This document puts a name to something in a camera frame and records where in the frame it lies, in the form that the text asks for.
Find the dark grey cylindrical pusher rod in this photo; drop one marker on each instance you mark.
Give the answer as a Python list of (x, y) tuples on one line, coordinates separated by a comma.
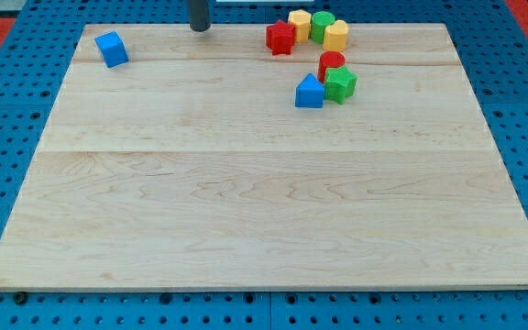
[(199, 15)]

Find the red star block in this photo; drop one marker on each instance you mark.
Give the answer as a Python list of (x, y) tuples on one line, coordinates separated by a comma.
[(280, 38)]

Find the green star block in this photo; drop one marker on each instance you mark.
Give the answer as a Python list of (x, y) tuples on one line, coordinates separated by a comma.
[(339, 84)]

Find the blue cube block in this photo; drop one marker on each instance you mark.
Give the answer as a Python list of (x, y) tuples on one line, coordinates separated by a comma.
[(112, 48)]

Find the yellow hexagon block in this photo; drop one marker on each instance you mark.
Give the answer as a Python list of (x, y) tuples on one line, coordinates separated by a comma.
[(301, 20)]

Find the green cylinder block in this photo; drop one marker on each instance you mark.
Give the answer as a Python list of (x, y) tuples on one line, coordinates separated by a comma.
[(319, 22)]

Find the blue triangle-top block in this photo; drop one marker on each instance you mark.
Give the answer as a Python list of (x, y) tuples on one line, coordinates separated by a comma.
[(310, 93)]

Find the red cylinder block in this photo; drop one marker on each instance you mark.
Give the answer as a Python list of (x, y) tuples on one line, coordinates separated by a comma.
[(329, 59)]

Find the yellow heart block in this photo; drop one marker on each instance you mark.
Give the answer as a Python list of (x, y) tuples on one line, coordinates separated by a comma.
[(335, 36)]

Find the light wooden board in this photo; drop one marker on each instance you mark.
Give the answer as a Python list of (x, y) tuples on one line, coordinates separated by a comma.
[(190, 169)]

